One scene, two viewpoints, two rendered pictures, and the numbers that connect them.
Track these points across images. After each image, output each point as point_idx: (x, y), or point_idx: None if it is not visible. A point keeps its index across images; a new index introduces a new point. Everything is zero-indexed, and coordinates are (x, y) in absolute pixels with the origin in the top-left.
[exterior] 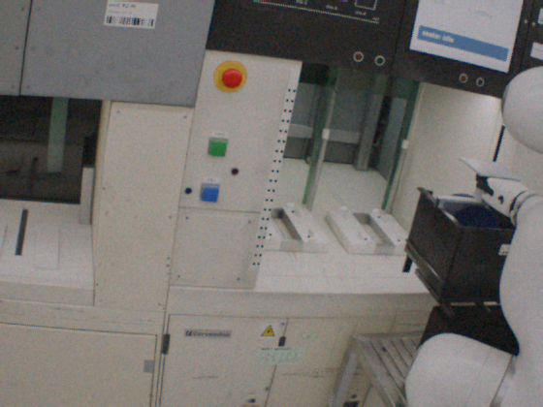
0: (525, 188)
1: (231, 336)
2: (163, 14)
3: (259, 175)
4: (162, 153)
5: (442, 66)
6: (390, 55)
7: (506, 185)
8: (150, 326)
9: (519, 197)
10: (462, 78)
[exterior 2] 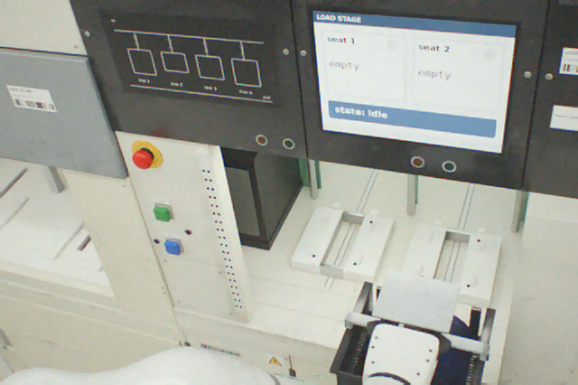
0: (419, 357)
1: (242, 356)
2: (57, 98)
3: (211, 238)
4: (120, 211)
5: (379, 147)
6: (300, 137)
7: (385, 347)
8: (171, 333)
9: (366, 380)
10: (414, 162)
